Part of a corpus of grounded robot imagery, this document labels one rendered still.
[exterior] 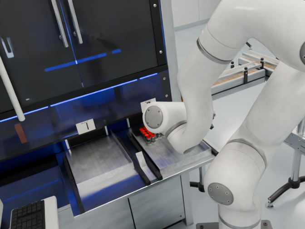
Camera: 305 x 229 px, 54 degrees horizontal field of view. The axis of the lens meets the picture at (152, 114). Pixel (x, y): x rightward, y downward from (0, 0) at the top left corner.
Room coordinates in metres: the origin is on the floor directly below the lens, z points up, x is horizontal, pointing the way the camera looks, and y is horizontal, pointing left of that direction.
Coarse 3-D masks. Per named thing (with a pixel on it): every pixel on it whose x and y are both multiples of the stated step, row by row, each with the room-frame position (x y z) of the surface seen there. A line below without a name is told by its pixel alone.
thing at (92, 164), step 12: (84, 144) 1.33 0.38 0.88; (96, 144) 1.32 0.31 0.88; (108, 144) 1.30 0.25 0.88; (120, 144) 1.23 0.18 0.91; (72, 156) 1.25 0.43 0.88; (84, 156) 1.23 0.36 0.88; (96, 156) 1.21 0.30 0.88; (108, 156) 1.20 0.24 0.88; (120, 156) 1.18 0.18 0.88; (72, 168) 1.15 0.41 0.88; (84, 168) 1.13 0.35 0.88; (96, 168) 1.12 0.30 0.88; (108, 168) 1.11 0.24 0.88; (120, 168) 1.06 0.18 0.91; (132, 168) 1.08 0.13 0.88; (84, 180) 1.01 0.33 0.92; (96, 180) 1.02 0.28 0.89
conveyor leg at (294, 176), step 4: (304, 120) 1.56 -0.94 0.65; (300, 124) 1.57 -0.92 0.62; (304, 124) 1.56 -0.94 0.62; (296, 128) 1.60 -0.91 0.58; (300, 128) 1.57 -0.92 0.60; (304, 128) 1.56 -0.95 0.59; (296, 132) 1.59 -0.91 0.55; (300, 132) 1.57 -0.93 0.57; (304, 132) 1.57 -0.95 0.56; (296, 152) 1.57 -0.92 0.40; (296, 156) 1.57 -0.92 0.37; (300, 156) 1.57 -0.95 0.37; (296, 160) 1.57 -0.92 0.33; (300, 160) 1.57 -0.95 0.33; (292, 164) 1.59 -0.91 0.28; (296, 164) 1.57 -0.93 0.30; (292, 168) 1.59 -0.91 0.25; (296, 168) 1.56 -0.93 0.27; (292, 172) 1.58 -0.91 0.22; (296, 172) 1.56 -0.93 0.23; (292, 176) 1.58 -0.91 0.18; (296, 176) 1.56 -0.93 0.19; (292, 180) 1.57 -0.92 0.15; (296, 180) 1.56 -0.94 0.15
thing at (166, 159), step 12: (144, 144) 1.25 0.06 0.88; (156, 144) 1.23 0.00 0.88; (168, 144) 1.22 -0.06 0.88; (204, 144) 1.14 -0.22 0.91; (156, 156) 1.14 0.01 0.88; (168, 156) 1.12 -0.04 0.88; (180, 156) 1.11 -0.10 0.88; (192, 156) 1.06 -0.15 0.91; (204, 156) 1.08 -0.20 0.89; (168, 168) 1.02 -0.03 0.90
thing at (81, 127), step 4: (88, 120) 1.29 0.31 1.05; (92, 120) 1.29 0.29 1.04; (76, 124) 1.27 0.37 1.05; (80, 124) 1.27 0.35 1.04; (84, 124) 1.28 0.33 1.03; (88, 124) 1.28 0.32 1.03; (92, 124) 1.29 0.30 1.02; (80, 128) 1.27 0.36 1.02; (84, 128) 1.28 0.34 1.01; (92, 128) 1.29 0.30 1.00; (80, 132) 1.27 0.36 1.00; (84, 132) 1.27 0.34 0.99
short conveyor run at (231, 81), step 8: (232, 64) 1.86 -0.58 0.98; (248, 64) 1.86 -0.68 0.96; (224, 72) 1.80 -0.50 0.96; (232, 72) 1.85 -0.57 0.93; (240, 72) 1.76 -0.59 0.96; (248, 72) 1.81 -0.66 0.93; (256, 72) 1.78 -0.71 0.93; (264, 72) 1.80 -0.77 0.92; (216, 80) 1.70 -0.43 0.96; (224, 80) 1.74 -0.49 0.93; (232, 80) 1.72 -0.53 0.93; (240, 80) 1.73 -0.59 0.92; (248, 80) 1.76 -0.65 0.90; (256, 80) 1.78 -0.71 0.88; (264, 80) 1.80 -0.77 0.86; (216, 88) 1.67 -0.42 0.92; (224, 88) 1.69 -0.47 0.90; (232, 88) 1.71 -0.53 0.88; (240, 88) 1.73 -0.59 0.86; (216, 96) 1.67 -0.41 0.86; (224, 96) 1.69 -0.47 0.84
